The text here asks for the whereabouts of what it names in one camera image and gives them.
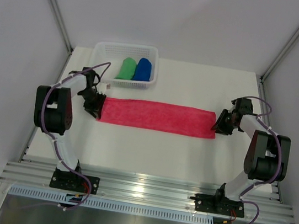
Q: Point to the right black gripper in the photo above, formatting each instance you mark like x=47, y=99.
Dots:
x=219, y=127

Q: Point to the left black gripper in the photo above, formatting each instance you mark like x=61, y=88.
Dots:
x=95, y=109

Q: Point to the green towel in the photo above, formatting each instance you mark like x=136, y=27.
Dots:
x=127, y=69

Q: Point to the white plastic basket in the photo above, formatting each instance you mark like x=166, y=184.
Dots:
x=115, y=53

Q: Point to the blue towel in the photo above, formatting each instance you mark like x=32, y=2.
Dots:
x=143, y=70

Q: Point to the pink towel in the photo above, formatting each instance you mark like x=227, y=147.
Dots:
x=164, y=117

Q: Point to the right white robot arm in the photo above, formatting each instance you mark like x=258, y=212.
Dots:
x=267, y=155

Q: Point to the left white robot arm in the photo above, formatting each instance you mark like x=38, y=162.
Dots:
x=53, y=112

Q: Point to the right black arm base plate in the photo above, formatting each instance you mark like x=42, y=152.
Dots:
x=217, y=205

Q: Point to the aluminium rail frame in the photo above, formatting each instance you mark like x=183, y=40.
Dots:
x=148, y=190

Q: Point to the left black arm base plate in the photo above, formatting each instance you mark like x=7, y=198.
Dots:
x=68, y=181

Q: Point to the white slotted cable duct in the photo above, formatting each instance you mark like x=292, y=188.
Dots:
x=111, y=205

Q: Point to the left aluminium corner post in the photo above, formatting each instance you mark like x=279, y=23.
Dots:
x=58, y=18

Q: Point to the aluminium corner post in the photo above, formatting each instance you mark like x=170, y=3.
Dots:
x=288, y=46
x=58, y=18

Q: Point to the right aluminium corner post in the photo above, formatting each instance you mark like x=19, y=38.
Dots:
x=288, y=46

